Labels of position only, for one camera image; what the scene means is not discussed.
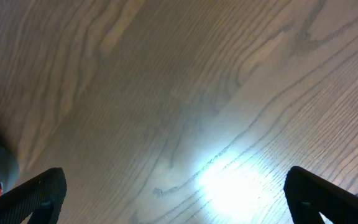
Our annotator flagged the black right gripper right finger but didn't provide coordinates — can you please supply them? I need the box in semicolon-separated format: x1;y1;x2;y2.
283;166;358;224

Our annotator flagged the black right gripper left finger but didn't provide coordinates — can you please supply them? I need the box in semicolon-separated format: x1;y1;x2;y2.
0;167;67;223

